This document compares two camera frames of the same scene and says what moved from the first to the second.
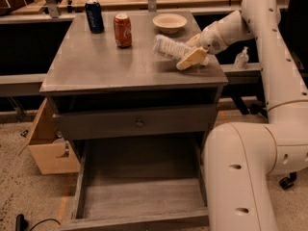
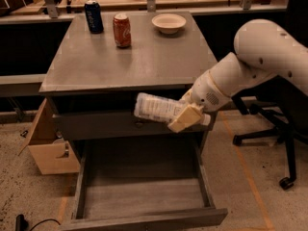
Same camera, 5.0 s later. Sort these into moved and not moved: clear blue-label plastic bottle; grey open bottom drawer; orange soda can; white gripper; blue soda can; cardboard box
Moved: clear blue-label plastic bottle; white gripper
Not moved: grey open bottom drawer; orange soda can; cardboard box; blue soda can
